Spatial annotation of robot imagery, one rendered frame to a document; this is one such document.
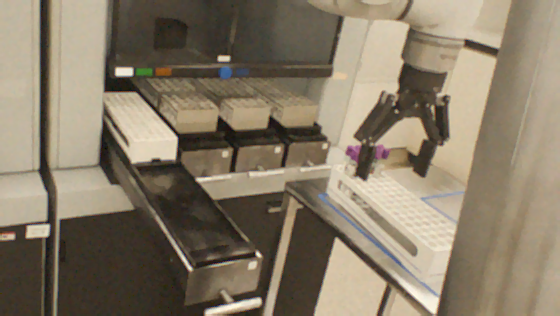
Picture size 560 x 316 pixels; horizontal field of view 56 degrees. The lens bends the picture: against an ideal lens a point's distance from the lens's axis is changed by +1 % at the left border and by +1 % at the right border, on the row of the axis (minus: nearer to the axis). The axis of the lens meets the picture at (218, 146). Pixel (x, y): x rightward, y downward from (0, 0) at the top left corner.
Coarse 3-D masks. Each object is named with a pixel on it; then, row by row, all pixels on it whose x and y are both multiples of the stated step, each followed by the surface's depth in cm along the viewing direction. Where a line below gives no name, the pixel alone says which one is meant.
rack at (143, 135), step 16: (112, 96) 130; (128, 96) 131; (112, 112) 120; (128, 112) 121; (144, 112) 122; (112, 128) 121; (128, 128) 114; (144, 128) 114; (160, 128) 115; (128, 144) 118; (144, 144) 108; (160, 144) 110; (176, 144) 112; (144, 160) 109
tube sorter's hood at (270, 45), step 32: (128, 0) 106; (160, 0) 109; (192, 0) 112; (224, 0) 116; (256, 0) 119; (288, 0) 123; (128, 32) 109; (160, 32) 112; (192, 32) 116; (224, 32) 119; (256, 32) 123; (288, 32) 127; (320, 32) 131; (128, 64) 111; (160, 64) 115; (192, 64) 118; (224, 64) 122; (256, 64) 126; (288, 64) 131; (320, 64) 136
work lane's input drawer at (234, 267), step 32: (128, 160) 109; (160, 160) 110; (128, 192) 106; (160, 192) 102; (192, 192) 103; (160, 224) 91; (192, 224) 93; (224, 224) 94; (192, 256) 82; (224, 256) 83; (256, 256) 87; (192, 288) 82; (224, 288) 85
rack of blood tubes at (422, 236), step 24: (336, 168) 105; (336, 192) 105; (360, 192) 98; (384, 192) 99; (408, 192) 100; (384, 216) 92; (408, 216) 91; (432, 216) 93; (384, 240) 92; (408, 240) 94; (432, 240) 85; (408, 264) 87; (432, 264) 83
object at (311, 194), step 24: (408, 168) 127; (432, 168) 128; (288, 192) 109; (312, 192) 107; (432, 192) 116; (456, 192) 118; (288, 216) 111; (336, 216) 100; (456, 216) 107; (288, 240) 115; (360, 240) 93; (384, 264) 87; (264, 288) 121; (408, 288) 82; (432, 288) 83; (264, 312) 122; (384, 312) 146; (432, 312) 78
